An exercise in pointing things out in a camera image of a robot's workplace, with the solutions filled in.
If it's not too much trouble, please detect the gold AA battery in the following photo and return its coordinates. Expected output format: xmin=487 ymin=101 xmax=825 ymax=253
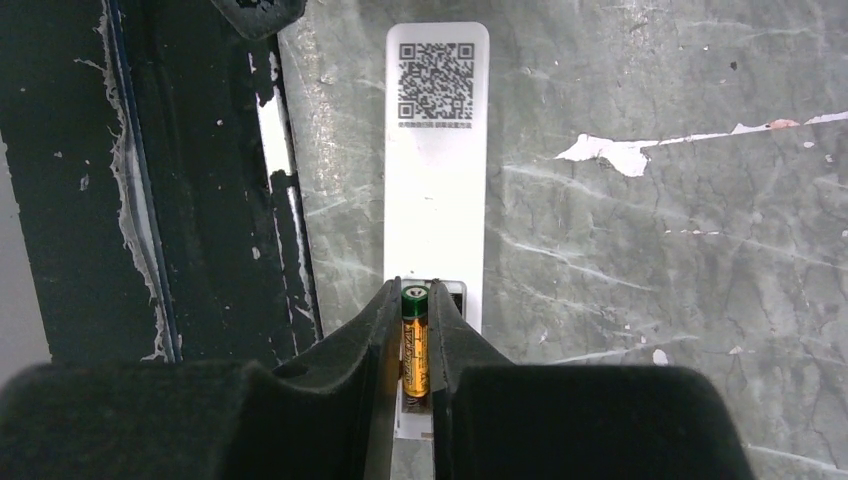
xmin=401 ymin=285 xmax=429 ymax=406

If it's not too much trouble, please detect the white remote control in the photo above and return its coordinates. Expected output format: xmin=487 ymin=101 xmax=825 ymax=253
xmin=382 ymin=21 xmax=492 ymax=440

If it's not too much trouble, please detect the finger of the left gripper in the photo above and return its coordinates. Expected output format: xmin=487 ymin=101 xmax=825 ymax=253
xmin=212 ymin=0 xmax=307 ymax=40

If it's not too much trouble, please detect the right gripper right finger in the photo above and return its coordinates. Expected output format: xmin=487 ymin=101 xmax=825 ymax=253
xmin=428 ymin=282 xmax=754 ymax=479

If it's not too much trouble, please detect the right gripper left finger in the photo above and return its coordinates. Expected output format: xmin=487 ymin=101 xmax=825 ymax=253
xmin=1 ymin=280 xmax=400 ymax=479

